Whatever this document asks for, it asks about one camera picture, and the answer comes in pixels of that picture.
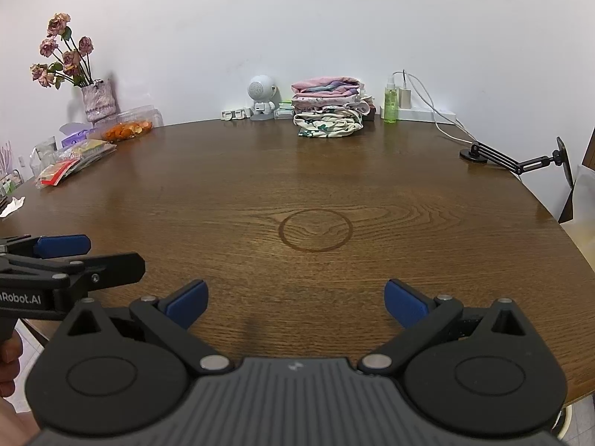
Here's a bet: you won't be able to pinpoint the person left hand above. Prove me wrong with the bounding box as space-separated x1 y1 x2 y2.
0 330 39 446

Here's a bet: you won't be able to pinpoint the desk clutter cups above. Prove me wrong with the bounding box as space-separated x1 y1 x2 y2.
1 137 58 211

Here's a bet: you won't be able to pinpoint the pink artificial flower bouquet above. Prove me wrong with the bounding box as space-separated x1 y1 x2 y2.
30 12 95 90

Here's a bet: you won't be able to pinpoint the clear box orange snacks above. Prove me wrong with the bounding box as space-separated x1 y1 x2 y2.
95 106 163 143

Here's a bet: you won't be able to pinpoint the snack packets pile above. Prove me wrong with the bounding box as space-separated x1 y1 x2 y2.
35 139 117 188

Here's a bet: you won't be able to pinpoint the purple knitted vase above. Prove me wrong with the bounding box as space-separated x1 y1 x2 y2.
81 80 117 124

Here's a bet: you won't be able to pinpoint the green tissue packs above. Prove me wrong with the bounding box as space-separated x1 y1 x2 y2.
273 101 295 120

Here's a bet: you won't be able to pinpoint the pink blue purple garment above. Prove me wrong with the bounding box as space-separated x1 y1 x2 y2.
292 77 364 98

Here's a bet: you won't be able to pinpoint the white astronaut robot figure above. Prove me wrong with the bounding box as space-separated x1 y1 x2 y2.
247 75 277 122

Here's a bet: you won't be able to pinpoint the white charger cables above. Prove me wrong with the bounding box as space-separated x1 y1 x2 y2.
390 68 478 146

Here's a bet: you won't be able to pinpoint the white wall power strip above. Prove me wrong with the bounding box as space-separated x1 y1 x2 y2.
397 108 457 125

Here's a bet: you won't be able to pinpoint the green spray bottle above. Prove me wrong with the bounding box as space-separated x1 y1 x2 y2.
383 75 398 124

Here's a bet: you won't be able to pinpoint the purple plastic box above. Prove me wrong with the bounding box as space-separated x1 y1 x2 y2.
59 122 93 148

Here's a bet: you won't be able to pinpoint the folded floral clothes stack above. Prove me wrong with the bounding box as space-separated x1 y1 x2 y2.
292 95 375 138

